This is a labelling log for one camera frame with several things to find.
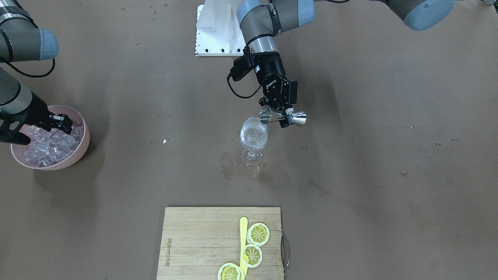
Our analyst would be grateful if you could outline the steel cocktail jigger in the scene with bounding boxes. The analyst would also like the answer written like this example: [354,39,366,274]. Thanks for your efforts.
[259,106,307,126]

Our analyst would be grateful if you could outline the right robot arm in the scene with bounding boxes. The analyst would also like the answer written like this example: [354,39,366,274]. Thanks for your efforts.
[0,0,73,145]

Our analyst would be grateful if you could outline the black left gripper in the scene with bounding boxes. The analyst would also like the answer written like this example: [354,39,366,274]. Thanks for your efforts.
[255,52,298,128]

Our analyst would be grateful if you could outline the lemon slice far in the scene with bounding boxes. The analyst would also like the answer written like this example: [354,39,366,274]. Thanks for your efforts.
[247,222,270,247]

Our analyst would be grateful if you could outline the lemon slice middle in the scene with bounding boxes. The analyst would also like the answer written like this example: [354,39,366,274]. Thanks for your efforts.
[240,243,263,269]

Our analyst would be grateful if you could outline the pink bowl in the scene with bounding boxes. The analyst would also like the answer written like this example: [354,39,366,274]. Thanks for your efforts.
[11,106,89,170]

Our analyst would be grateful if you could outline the bamboo cutting board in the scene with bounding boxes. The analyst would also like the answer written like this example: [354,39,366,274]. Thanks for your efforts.
[155,206,290,280]

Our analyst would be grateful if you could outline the lemon slice near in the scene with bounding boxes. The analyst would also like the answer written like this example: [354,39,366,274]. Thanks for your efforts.
[217,262,245,280]

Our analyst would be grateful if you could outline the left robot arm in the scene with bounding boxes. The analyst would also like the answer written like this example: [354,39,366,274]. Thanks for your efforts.
[227,0,456,128]

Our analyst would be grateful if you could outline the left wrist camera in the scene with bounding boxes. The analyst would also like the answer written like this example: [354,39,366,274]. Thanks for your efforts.
[229,55,258,82]

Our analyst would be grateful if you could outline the clear wine glass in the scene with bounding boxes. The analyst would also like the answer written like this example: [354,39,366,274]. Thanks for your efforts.
[239,117,268,166]

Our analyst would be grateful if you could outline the pile of clear ice cubes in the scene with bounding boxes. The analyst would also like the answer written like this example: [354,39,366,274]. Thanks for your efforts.
[23,125,85,167]

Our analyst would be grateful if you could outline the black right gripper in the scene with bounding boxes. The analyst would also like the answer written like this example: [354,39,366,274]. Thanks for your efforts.
[16,93,74,135]

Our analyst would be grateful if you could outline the lemon slice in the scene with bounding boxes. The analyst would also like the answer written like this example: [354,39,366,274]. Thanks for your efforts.
[240,243,263,269]
[217,262,245,280]
[247,222,270,247]

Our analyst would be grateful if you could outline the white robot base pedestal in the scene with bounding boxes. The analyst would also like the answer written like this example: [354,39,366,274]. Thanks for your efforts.
[195,0,245,56]

